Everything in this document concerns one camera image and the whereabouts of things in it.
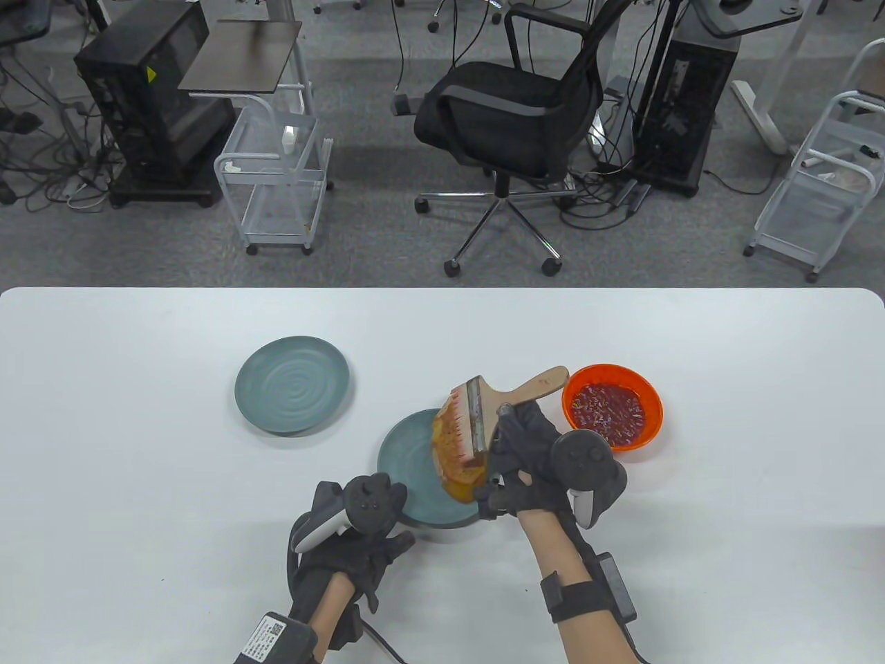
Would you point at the person's right hand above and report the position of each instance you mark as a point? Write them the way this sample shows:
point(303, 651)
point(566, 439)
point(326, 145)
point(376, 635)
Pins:
point(529, 446)

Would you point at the person's left hand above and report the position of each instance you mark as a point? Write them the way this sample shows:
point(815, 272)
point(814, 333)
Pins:
point(339, 560)

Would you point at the wooden brush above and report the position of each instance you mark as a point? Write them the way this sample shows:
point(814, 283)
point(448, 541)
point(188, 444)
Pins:
point(543, 384)

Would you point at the brown bread slice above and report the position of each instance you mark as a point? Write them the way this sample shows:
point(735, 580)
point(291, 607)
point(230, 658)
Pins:
point(456, 477)

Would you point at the teal round plate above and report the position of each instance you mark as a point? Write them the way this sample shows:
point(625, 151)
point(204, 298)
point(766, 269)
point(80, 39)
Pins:
point(290, 384)
point(404, 449)

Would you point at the person's left forearm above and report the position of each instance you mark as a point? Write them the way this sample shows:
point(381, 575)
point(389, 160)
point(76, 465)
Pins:
point(332, 615)

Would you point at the person's right forearm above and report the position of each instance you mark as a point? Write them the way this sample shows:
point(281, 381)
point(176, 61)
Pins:
point(550, 546)

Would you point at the black round hand tracker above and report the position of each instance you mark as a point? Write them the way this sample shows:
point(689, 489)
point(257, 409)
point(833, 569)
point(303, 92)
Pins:
point(584, 456)
point(370, 505)

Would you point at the orange plastic bowl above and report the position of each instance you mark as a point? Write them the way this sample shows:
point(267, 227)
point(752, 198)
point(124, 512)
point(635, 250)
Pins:
point(655, 415)

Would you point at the grey power strip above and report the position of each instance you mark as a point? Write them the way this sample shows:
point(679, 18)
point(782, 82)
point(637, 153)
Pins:
point(630, 195)

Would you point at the black office chair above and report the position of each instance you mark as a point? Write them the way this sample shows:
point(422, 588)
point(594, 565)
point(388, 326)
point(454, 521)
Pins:
point(498, 104)

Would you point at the black power adapter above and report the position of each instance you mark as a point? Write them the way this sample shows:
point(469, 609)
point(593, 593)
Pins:
point(402, 105)

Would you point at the black computer tower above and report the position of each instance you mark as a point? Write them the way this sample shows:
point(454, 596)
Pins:
point(152, 104)
point(684, 104)

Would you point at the white-legged grey desk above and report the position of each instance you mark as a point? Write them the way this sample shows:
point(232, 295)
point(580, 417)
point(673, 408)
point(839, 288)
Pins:
point(757, 111)

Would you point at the brown side table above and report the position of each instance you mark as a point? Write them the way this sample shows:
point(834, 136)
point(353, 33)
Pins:
point(242, 59)

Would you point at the dark grey desk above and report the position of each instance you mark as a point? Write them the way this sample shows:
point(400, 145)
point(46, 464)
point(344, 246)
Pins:
point(21, 21)

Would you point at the black labelled wrist camera box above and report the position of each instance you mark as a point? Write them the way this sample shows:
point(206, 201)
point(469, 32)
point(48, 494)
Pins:
point(273, 638)

